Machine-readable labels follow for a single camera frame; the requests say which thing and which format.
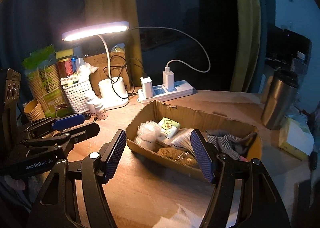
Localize cotton swab bag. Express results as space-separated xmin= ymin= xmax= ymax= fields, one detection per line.
xmin=168 ymin=128 xmax=195 ymax=156

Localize stacked paper cups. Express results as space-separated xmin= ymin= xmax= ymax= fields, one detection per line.
xmin=24 ymin=99 xmax=45 ymax=122

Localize white perforated basket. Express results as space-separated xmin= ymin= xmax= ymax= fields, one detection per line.
xmin=62 ymin=78 xmax=92 ymax=113

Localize small white bottle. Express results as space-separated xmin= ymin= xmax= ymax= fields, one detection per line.
xmin=94 ymin=103 xmax=108 ymax=120

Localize green snack bag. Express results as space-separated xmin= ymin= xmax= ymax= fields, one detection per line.
xmin=23 ymin=45 xmax=73 ymax=117

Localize white desk lamp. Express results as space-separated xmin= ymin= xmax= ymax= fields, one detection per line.
xmin=61 ymin=21 xmax=131 ymax=110

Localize striped grey sock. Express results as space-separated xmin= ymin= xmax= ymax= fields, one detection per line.
xmin=205 ymin=130 xmax=257 ymax=162

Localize white tissue sheet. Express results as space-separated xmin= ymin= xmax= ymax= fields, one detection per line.
xmin=153 ymin=204 xmax=203 ymax=228

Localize yellow tissue pack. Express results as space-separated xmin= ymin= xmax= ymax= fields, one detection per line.
xmin=278 ymin=118 xmax=315 ymax=161

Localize brown cardboard box behind lamp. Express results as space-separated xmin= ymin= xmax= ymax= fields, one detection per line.
xmin=84 ymin=51 xmax=131 ymax=96

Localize clear bubble wrap bag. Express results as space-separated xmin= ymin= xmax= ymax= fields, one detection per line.
xmin=134 ymin=121 xmax=161 ymax=151

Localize brown fuzzy object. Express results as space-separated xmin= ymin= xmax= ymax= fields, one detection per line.
xmin=157 ymin=147 xmax=199 ymax=168

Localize white charger left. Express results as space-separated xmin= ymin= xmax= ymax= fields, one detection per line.
xmin=140 ymin=76 xmax=153 ymax=99

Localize white charger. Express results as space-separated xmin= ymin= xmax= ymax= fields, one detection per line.
xmin=140 ymin=76 xmax=153 ymax=99
xmin=163 ymin=66 xmax=175 ymax=91

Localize open cardboard box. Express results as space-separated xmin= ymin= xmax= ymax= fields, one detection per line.
xmin=126 ymin=101 xmax=258 ymax=182

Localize green cartoon tissue pack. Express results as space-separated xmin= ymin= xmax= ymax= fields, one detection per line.
xmin=158 ymin=117 xmax=181 ymax=139

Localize steel travel mug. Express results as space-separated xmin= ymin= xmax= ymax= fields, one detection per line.
xmin=261 ymin=68 xmax=298 ymax=130

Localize white charger right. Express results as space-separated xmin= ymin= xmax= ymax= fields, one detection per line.
xmin=163 ymin=66 xmax=175 ymax=91

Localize white power strip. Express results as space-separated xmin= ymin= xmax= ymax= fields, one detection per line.
xmin=137 ymin=80 xmax=194 ymax=105

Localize clear water bottle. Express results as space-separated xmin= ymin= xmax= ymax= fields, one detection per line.
xmin=291 ymin=51 xmax=308 ymax=86

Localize black monitor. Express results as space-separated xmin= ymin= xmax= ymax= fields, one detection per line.
xmin=266 ymin=23 xmax=312 ymax=69

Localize yellow green curtain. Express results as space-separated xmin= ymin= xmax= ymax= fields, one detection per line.
xmin=231 ymin=0 xmax=261 ymax=92

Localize white charging cable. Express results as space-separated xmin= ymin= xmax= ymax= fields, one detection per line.
xmin=128 ymin=26 xmax=212 ymax=74

